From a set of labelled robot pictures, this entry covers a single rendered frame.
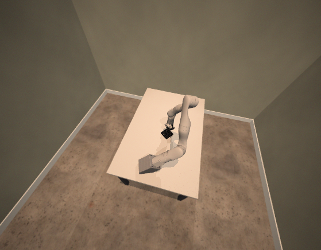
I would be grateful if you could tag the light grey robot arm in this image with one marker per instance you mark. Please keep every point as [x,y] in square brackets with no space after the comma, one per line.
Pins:
[184,128]

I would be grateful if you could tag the black knob box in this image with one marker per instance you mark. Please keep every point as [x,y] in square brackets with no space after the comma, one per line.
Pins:
[167,134]

